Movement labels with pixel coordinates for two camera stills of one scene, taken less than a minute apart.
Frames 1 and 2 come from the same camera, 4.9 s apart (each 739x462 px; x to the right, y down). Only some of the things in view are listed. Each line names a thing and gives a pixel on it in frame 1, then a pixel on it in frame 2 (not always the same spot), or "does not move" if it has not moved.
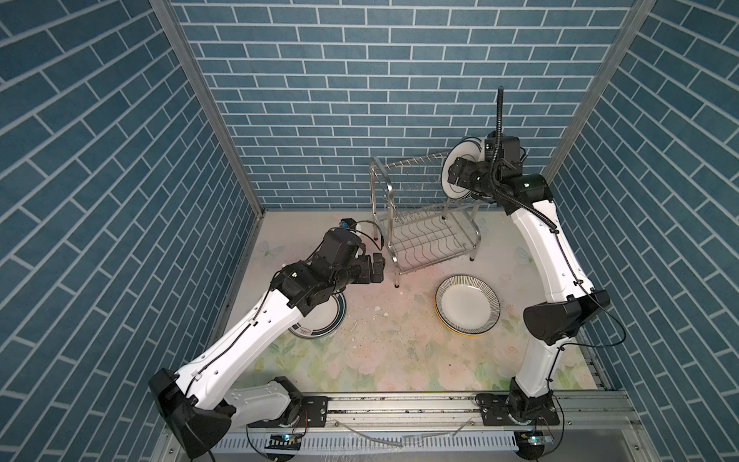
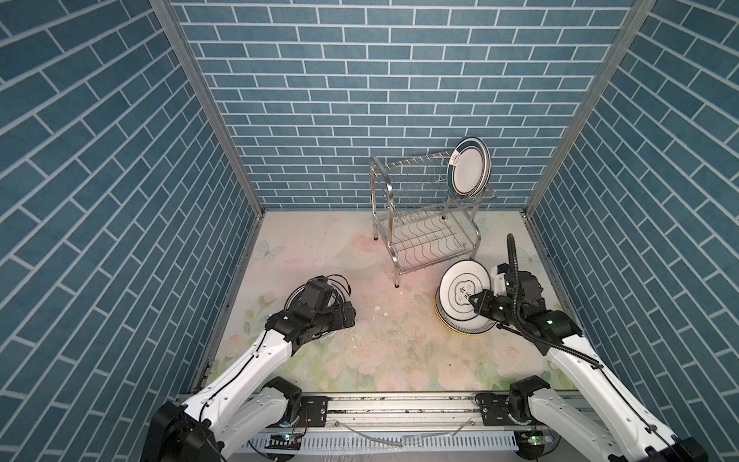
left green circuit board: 284,442 does not move
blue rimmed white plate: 468,147 to 459,282
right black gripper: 458,166 to 481,305
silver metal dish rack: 412,219 does not move
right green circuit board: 531,443 does not move
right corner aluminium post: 636,15 does not move
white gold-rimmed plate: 468,304 does not move
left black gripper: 365,274 to 339,320
